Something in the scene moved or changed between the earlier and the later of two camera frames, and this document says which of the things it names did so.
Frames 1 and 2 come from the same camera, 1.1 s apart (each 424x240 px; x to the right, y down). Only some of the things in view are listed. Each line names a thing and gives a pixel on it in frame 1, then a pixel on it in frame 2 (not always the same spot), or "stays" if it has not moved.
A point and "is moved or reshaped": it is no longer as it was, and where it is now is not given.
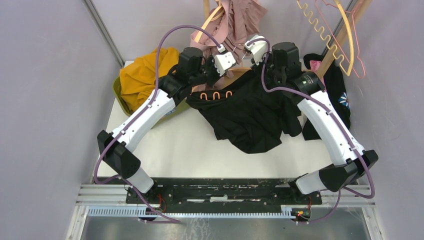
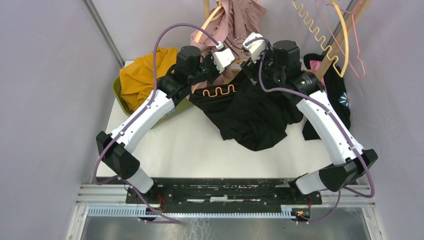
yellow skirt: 138,79 stays
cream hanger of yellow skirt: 327,38 is moved or reshaped
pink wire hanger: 358,57 stays
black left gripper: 209,61 stays
